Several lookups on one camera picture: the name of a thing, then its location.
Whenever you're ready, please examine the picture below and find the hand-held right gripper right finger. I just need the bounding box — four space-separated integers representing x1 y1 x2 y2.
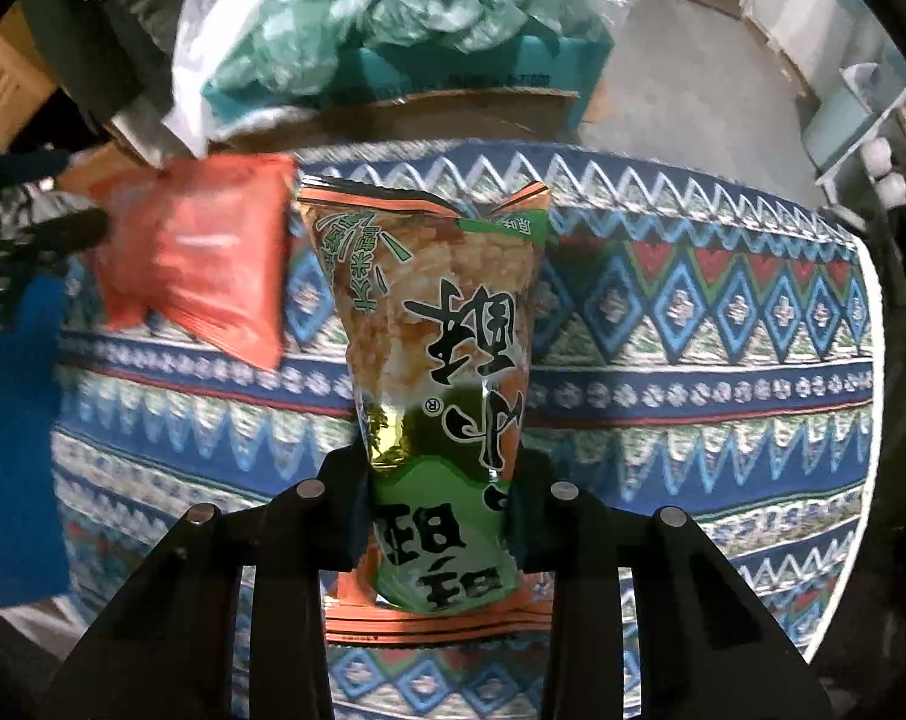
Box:
502 450 833 720

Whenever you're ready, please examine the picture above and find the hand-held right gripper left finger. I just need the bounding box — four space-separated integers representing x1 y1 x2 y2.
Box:
44 446 375 720

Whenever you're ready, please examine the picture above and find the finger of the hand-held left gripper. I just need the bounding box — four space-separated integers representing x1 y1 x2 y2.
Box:
25 208 113 254
0 148 73 182

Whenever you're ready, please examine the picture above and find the red snack packet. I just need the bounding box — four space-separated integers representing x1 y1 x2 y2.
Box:
84 152 298 373

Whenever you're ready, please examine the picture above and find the orange and green snack packet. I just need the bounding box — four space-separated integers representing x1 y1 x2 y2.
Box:
297 172 557 647

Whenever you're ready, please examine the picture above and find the brown wooden cabinet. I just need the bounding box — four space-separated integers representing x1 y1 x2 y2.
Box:
0 6 60 152

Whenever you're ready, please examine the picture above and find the dark clothing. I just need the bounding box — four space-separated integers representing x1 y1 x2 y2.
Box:
31 0 203 137

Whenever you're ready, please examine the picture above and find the blue panel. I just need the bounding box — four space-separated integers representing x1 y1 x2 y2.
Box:
0 270 75 610

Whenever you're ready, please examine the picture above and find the blue patterned tablecloth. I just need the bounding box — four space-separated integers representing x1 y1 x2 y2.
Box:
48 137 887 720

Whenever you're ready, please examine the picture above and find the box with teal plastic bags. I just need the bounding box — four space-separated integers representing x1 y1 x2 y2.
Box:
160 0 643 160

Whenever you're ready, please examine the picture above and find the teal plastic bag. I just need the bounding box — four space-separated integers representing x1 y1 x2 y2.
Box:
204 0 611 100

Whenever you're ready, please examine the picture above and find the white shelf unit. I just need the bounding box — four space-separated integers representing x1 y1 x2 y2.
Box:
811 58 906 205

